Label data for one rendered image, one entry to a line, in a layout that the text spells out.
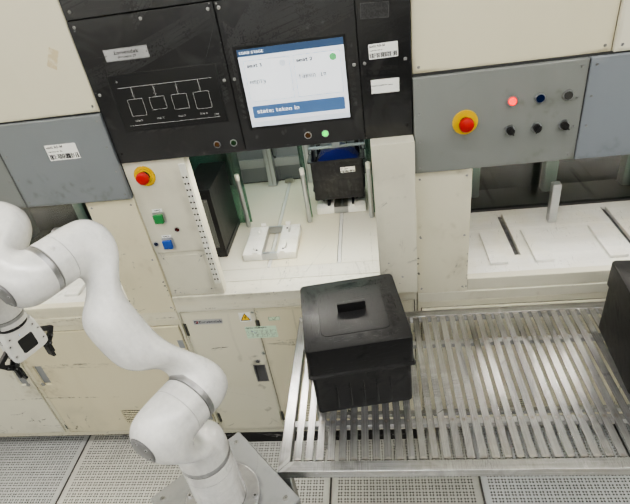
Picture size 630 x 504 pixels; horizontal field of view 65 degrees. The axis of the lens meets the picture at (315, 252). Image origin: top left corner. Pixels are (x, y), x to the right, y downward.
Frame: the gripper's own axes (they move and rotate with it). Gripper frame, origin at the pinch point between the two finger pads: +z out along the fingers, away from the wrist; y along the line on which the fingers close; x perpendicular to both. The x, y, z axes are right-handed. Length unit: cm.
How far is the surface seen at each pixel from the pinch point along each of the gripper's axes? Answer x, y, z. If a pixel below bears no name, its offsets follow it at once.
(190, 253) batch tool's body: -12, 55, -4
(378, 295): -79, 60, 0
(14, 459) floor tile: 90, -2, 101
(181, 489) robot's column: -48, -3, 25
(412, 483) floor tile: -85, 65, 101
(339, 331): -75, 42, 0
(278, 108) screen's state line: -48, 70, -51
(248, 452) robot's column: -58, 13, 25
